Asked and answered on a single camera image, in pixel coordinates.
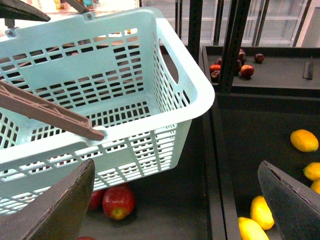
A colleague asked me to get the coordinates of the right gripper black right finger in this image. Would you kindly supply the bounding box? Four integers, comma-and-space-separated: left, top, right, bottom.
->
257, 161, 320, 240

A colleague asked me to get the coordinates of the red apple under basket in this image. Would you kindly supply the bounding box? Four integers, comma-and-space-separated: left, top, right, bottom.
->
102, 185, 135, 221

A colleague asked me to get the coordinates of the yellow lemon on shelf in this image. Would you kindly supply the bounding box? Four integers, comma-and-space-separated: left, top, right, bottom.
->
290, 129, 319, 153

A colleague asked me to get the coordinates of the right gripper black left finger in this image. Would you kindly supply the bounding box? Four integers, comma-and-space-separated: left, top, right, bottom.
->
0, 158, 95, 240

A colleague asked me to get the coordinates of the light blue plastic basket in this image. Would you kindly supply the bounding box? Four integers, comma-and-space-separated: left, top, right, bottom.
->
0, 7, 215, 215

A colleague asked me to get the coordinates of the red apple on shelf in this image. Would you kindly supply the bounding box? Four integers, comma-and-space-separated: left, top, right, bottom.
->
240, 64, 255, 78

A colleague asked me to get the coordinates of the black fruit shelf rack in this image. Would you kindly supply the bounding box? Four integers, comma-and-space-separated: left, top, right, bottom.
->
82, 0, 320, 240

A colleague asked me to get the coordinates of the yellow lemon near finger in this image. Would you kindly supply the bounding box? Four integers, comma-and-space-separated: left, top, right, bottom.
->
250, 195, 275, 230

